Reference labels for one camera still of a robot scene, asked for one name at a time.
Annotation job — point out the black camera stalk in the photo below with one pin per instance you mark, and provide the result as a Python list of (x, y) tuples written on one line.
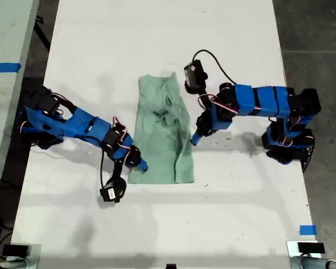
[(114, 172), (204, 101)]

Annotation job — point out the black stand strut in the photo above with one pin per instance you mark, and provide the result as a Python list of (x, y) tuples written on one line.
[(43, 35)]

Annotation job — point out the long blue tape strip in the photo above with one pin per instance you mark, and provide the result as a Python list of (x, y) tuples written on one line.
[(4, 67)]

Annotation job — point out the small black box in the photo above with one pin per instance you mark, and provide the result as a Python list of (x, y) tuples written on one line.
[(171, 266), (310, 248), (14, 250)]

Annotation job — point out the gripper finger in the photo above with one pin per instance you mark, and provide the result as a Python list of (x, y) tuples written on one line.
[(141, 167), (198, 140), (195, 138), (144, 164)]

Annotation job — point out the shiny metal bracket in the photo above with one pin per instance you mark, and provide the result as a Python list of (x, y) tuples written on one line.
[(35, 255), (291, 249)]

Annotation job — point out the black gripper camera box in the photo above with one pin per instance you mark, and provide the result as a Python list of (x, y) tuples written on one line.
[(194, 74), (112, 192)]

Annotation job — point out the grey metal tube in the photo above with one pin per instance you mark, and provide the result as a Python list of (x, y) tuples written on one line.
[(5, 264), (319, 264)]

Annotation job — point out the blue tape square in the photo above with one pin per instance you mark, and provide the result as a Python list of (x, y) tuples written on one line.
[(308, 230)]

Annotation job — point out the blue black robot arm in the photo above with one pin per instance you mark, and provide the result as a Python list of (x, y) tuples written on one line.
[(81, 126), (263, 101)]

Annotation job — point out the pale side table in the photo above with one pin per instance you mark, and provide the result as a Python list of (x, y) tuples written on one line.
[(5, 36)]

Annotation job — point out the pale green t-shirt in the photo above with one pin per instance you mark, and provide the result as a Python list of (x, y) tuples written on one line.
[(156, 157)]

